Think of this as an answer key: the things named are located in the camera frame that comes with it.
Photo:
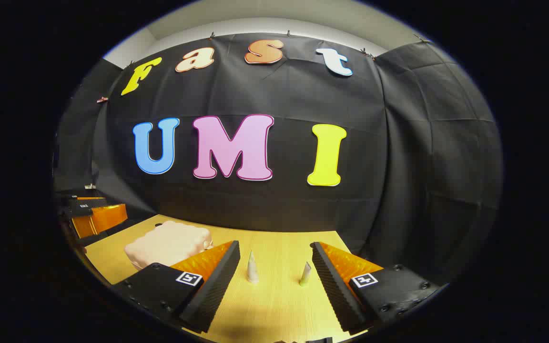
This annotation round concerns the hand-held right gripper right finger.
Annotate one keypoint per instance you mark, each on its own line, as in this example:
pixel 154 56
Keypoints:
pixel 334 290

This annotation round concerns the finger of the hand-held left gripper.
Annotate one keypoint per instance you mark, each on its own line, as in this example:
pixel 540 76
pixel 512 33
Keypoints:
pixel 88 204
pixel 107 216

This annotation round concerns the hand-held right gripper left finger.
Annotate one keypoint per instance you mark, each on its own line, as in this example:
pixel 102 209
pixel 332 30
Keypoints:
pixel 217 290

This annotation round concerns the white tube with green print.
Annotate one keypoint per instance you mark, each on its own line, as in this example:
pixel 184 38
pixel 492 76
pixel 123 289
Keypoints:
pixel 252 269

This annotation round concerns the pink suitcase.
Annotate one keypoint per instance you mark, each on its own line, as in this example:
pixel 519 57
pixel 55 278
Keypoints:
pixel 165 243

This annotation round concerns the black backdrop cloth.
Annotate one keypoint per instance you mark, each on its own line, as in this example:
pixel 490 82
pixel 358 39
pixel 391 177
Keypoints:
pixel 265 205

